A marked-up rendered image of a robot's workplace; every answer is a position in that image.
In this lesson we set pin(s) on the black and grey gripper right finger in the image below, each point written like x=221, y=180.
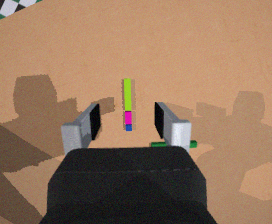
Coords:
x=174, y=131

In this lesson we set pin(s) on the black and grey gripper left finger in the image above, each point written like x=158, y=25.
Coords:
x=83, y=130

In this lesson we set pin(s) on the small magenta block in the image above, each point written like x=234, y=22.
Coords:
x=128, y=119

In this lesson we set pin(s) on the small blue cube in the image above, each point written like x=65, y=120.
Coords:
x=128, y=127

